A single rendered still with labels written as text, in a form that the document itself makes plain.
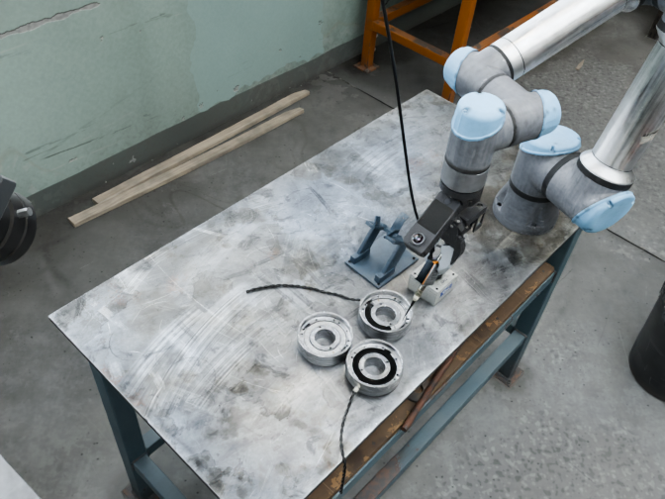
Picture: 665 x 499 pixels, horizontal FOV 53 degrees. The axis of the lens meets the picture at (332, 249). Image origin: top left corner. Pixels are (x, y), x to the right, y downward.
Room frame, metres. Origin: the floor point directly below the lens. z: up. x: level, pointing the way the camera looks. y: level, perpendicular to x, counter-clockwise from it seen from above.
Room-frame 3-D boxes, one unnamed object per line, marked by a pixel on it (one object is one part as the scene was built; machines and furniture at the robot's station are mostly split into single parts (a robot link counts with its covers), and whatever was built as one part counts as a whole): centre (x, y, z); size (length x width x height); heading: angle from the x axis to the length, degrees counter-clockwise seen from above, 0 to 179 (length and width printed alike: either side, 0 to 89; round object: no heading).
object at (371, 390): (0.69, -0.10, 0.82); 0.10 x 0.10 x 0.04
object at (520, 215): (1.19, -0.44, 0.85); 0.15 x 0.15 x 0.10
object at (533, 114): (0.94, -0.28, 1.23); 0.11 x 0.11 x 0.08; 33
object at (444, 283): (0.92, -0.22, 0.82); 0.08 x 0.07 x 0.05; 141
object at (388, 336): (0.82, -0.12, 0.82); 0.10 x 0.10 x 0.04
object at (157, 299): (1.03, -0.08, 0.79); 1.20 x 0.60 x 0.02; 141
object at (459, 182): (0.87, -0.20, 1.15); 0.08 x 0.08 x 0.05
